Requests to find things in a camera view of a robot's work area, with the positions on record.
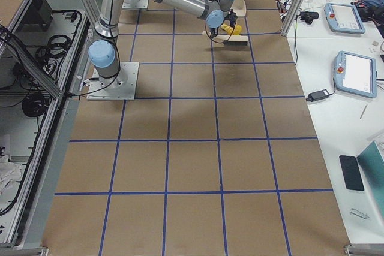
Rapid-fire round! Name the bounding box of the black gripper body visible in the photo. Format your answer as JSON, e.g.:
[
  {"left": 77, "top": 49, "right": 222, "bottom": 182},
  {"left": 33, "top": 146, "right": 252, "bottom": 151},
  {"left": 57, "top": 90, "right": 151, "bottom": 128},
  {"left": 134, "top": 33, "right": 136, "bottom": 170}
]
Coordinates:
[{"left": 209, "top": 27, "right": 218, "bottom": 39}]

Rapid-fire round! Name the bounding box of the beige hand brush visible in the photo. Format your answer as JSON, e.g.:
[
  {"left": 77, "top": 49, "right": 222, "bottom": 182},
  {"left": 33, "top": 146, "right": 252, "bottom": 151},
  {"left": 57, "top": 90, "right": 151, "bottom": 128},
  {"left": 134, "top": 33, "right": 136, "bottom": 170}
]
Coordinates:
[{"left": 202, "top": 31, "right": 248, "bottom": 46}]

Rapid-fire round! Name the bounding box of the beige plastic dustpan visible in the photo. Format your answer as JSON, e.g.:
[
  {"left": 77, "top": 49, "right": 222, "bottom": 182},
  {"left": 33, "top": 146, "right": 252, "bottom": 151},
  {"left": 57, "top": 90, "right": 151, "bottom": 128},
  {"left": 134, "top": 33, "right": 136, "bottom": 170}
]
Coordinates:
[{"left": 231, "top": 0, "right": 247, "bottom": 17}]

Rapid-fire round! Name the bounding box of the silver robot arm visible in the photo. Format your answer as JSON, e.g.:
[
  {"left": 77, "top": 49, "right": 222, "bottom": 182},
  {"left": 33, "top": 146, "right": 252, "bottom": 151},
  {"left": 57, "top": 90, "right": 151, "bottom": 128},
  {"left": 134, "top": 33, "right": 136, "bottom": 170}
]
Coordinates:
[{"left": 88, "top": 0, "right": 236, "bottom": 89}]

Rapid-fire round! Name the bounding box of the crumpled yellow paper ball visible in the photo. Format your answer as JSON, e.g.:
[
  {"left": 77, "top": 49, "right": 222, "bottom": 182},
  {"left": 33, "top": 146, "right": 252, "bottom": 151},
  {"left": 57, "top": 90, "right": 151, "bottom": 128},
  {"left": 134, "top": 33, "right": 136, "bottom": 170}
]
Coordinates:
[{"left": 220, "top": 23, "right": 242, "bottom": 35}]

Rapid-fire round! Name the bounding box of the black webcam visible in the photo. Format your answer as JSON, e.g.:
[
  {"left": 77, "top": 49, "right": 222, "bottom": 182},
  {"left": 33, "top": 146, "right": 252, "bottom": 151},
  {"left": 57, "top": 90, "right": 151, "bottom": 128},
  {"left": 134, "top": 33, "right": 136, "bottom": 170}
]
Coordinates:
[{"left": 300, "top": 11, "right": 319, "bottom": 25}]

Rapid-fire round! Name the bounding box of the black power adapter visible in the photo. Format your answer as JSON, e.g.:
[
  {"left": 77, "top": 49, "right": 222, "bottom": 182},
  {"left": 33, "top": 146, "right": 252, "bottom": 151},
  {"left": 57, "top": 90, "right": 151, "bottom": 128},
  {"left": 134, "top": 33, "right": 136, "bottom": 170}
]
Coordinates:
[{"left": 306, "top": 89, "right": 331, "bottom": 102}]

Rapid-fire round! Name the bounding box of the far teach pendant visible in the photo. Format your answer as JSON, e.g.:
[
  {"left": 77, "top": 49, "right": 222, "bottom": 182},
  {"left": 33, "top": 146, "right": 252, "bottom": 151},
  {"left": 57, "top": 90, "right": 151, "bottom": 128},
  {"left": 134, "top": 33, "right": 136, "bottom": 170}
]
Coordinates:
[{"left": 324, "top": 3, "right": 365, "bottom": 34}]

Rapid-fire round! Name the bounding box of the teach pendant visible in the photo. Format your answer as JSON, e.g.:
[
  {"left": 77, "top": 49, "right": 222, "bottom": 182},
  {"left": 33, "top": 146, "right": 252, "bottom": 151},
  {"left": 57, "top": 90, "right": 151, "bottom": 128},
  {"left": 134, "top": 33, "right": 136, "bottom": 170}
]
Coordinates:
[
  {"left": 324, "top": 3, "right": 365, "bottom": 34},
  {"left": 333, "top": 51, "right": 377, "bottom": 98}
]

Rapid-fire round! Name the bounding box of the near teach pendant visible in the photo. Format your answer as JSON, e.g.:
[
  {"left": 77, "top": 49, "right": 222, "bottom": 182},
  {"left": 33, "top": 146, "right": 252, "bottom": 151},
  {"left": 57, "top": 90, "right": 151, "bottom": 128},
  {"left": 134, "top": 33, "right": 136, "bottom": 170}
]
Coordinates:
[{"left": 333, "top": 51, "right": 377, "bottom": 98}]

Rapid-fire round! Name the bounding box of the black smartphone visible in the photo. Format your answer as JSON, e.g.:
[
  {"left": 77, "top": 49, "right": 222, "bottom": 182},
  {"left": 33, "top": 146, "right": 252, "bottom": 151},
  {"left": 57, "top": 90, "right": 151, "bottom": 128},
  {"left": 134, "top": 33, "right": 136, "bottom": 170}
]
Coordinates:
[{"left": 339, "top": 155, "right": 364, "bottom": 191}]

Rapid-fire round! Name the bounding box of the teal laptop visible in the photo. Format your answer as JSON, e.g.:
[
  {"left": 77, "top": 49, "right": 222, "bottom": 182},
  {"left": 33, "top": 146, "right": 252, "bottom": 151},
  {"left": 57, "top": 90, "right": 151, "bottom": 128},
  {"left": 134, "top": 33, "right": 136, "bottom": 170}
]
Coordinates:
[{"left": 357, "top": 141, "right": 383, "bottom": 228}]

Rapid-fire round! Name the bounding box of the white crumpled cloth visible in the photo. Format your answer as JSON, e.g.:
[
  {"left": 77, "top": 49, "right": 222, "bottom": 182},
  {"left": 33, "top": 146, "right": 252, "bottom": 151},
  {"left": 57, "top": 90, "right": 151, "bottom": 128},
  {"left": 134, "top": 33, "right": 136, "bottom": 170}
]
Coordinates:
[{"left": 0, "top": 134, "right": 23, "bottom": 200}]

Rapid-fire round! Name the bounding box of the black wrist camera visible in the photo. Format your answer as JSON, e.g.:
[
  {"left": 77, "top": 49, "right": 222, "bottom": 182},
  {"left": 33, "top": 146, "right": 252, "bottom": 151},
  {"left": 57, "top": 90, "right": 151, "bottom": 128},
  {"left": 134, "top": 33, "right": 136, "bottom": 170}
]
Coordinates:
[{"left": 227, "top": 10, "right": 237, "bottom": 28}]

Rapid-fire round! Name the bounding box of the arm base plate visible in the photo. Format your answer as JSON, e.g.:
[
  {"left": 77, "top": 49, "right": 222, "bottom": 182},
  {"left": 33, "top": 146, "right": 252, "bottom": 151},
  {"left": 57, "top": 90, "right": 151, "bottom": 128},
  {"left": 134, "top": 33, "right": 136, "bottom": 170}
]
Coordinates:
[
  {"left": 122, "top": 0, "right": 148, "bottom": 10},
  {"left": 86, "top": 62, "right": 139, "bottom": 101}
]

